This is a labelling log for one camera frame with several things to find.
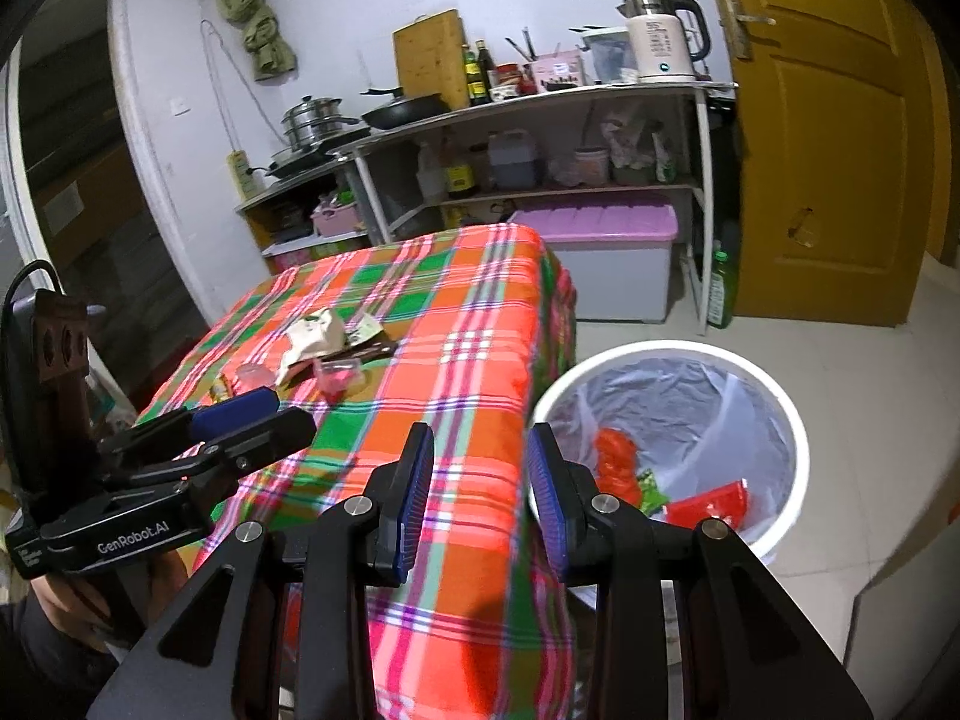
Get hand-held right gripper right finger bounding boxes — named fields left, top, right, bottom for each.
left=527, top=424, right=875, bottom=720

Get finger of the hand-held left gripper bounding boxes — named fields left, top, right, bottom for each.
left=96, top=388, right=280, bottom=470
left=105, top=409, right=318, bottom=500

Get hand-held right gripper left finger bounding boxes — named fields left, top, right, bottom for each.
left=90, top=422, right=436, bottom=720

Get red plastic bag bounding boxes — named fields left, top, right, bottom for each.
left=595, top=427, right=644, bottom=512

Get green snack bag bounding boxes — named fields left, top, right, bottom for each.
left=636, top=468, right=670, bottom=520

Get brown snack wrapper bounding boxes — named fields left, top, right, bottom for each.
left=298, top=340, right=399, bottom=374

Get red snack wrapper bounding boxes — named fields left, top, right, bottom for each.
left=662, top=481, right=752, bottom=535

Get grey plastic bin liner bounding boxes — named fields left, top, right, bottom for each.
left=541, top=352, right=792, bottom=537

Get white round trash bin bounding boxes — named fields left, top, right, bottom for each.
left=528, top=340, right=812, bottom=565

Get person's left forearm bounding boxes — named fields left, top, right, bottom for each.
left=0, top=598, right=125, bottom=720

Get person's left hand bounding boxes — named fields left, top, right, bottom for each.
left=30, top=549, right=193, bottom=655

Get plaid tablecloth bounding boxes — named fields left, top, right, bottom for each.
left=137, top=223, right=580, bottom=720

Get pink plastic basket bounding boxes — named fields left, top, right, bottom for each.
left=310, top=198, right=362, bottom=238

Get low wooden shelf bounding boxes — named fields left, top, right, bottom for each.
left=235, top=163, right=377, bottom=280

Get purple lid storage box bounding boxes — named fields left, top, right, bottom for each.
left=508, top=193, right=680, bottom=325

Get black induction cooktop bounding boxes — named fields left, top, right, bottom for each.
left=265, top=127, right=373, bottom=180

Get green plastic bottle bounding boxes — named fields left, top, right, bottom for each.
left=708, top=240, right=741, bottom=330

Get steel steamer pot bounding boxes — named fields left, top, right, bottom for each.
left=280, top=94, right=362, bottom=152

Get clear plastic bottle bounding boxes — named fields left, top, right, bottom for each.
left=415, top=141, right=449, bottom=204

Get yellow label oil bottle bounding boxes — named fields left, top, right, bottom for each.
left=445, top=138, right=476, bottom=200

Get round plastic tub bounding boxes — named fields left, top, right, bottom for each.
left=573, top=148, right=611, bottom=185

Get black frying pan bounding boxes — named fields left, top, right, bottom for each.
left=359, top=86, right=452, bottom=131

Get large dark liquid jug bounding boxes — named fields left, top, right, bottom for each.
left=487, top=130, right=542, bottom=191

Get plastic bags on shelf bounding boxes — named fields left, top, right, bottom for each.
left=598, top=111, right=677, bottom=185

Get hanging green cloth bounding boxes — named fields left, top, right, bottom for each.
left=208, top=0, right=298, bottom=83

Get wooden cutting board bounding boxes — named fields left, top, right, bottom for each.
left=392, top=8, right=470, bottom=110

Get green glass bottle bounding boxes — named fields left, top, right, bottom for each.
left=460, top=43, right=482, bottom=107

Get grey metal shelf unit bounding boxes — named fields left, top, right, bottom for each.
left=351, top=81, right=741, bottom=336

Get pink utensil box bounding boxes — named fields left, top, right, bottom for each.
left=523, top=50, right=587, bottom=92

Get yellow wooden door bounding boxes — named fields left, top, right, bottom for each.
left=696, top=0, right=947, bottom=329

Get clear plastic container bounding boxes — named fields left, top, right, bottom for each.
left=581, top=25, right=632, bottom=86

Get white electric kettle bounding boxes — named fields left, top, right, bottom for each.
left=616, top=0, right=713, bottom=84

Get metal door handle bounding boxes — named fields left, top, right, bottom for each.
left=721, top=0, right=778, bottom=62

